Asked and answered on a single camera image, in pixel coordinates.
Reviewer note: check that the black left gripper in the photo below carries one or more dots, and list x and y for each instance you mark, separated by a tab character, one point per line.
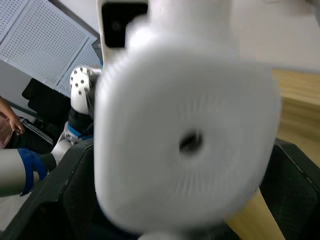
92	97

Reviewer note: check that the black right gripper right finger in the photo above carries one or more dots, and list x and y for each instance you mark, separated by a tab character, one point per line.
295	190

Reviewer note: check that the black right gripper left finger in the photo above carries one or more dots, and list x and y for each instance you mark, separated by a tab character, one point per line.
55	200

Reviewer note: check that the person's bare hand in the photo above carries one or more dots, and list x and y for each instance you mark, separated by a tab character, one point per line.
17	126

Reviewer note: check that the black bag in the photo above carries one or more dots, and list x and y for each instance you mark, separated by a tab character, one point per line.
47	100

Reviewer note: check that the black striped trousers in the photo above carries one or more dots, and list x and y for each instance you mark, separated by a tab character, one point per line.
32	137

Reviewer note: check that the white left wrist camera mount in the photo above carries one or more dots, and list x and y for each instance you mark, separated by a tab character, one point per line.
78	87

